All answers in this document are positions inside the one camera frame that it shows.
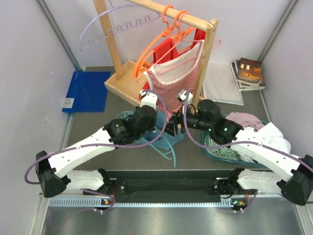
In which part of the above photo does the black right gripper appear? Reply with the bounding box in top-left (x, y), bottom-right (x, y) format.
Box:
top-left (161, 104), bottom-right (212, 138)

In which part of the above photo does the blue tank top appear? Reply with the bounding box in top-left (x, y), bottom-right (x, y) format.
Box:
top-left (134, 111), bottom-right (185, 150)

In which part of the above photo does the teal plastic hanger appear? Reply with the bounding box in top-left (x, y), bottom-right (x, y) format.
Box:
top-left (116, 110), bottom-right (178, 168)

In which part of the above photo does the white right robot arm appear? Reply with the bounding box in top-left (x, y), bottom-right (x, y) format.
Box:
top-left (167, 90), bottom-right (313, 206)

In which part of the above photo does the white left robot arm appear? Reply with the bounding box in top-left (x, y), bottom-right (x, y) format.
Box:
top-left (35, 91), bottom-right (157, 198)

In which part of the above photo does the red white striped tank top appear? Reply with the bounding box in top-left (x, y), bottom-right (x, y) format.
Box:
top-left (144, 42), bottom-right (203, 118)

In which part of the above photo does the pink plastic hanger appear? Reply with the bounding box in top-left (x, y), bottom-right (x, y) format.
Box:
top-left (136, 39), bottom-right (222, 83)

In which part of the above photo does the orange plastic hanger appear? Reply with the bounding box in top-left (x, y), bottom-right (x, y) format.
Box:
top-left (133, 5), bottom-right (196, 79)
top-left (133, 5), bottom-right (196, 78)

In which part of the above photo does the lilac plastic hanger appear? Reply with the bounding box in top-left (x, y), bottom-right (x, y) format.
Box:
top-left (79, 3), bottom-right (161, 51)

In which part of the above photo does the green white striped garment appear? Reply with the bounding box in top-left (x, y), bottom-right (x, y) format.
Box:
top-left (203, 135), bottom-right (241, 161)

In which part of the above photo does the wooden clothes rack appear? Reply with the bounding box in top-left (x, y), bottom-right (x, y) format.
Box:
top-left (104, 0), bottom-right (219, 114)

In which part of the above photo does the teal laundry basket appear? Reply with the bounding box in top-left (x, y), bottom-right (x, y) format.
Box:
top-left (200, 118), bottom-right (272, 169)

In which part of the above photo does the pink garment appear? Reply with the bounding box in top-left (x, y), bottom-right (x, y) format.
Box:
top-left (225, 112), bottom-right (264, 130)

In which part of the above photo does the red shirt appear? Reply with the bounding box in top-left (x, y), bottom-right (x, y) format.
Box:
top-left (139, 28), bottom-right (206, 101)

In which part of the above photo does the blue plastic folder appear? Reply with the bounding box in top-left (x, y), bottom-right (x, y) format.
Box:
top-left (62, 71), bottom-right (111, 113)

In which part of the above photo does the stack of books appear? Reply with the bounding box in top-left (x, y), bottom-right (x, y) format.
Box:
top-left (230, 58), bottom-right (266, 91)

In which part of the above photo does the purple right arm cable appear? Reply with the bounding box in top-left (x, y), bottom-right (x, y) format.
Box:
top-left (182, 91), bottom-right (313, 204)

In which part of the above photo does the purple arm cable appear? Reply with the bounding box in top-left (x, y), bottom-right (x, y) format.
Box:
top-left (24, 90), bottom-right (169, 211)
top-left (182, 91), bottom-right (313, 204)

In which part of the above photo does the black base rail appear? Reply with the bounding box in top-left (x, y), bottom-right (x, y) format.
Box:
top-left (98, 169), bottom-right (255, 202)

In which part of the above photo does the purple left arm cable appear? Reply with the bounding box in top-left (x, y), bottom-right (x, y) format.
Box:
top-left (24, 90), bottom-right (169, 211)

